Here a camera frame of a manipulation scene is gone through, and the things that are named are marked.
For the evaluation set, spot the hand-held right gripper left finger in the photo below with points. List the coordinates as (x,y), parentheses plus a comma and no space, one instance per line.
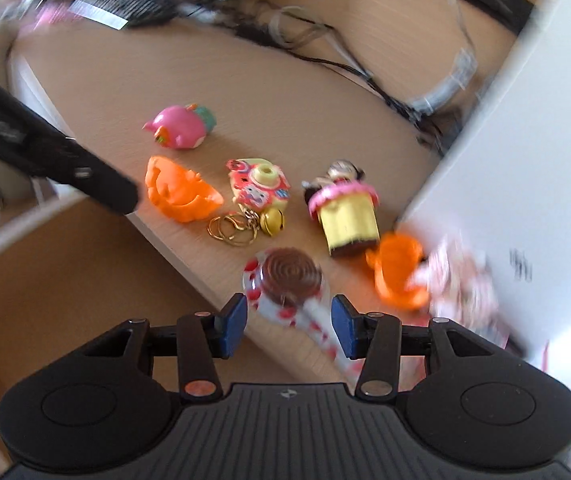
(233,327)

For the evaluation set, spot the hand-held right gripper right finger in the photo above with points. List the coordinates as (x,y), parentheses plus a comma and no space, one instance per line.
(345,327)

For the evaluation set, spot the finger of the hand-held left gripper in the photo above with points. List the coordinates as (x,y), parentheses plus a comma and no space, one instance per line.
(100,182)

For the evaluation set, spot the brown spiral lollipop packet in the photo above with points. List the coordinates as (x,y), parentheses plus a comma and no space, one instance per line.
(290,272)

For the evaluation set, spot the orange plastic toy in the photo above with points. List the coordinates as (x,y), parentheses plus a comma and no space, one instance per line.
(398,267)
(180,195)

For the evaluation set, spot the wooden drawer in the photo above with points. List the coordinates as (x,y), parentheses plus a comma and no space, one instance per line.
(65,285)

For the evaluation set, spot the yellow pink cupcake toy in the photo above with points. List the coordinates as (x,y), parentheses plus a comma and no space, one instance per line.
(348,217)

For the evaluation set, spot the pink white packet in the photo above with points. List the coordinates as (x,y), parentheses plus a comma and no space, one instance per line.
(460,285)

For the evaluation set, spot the pink round toy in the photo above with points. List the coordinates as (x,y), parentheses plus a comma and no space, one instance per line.
(180,127)

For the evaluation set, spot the black keyboard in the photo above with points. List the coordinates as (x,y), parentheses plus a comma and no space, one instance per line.
(120,7)

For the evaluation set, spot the white box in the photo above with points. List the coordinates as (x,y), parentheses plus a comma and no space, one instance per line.
(525,185)

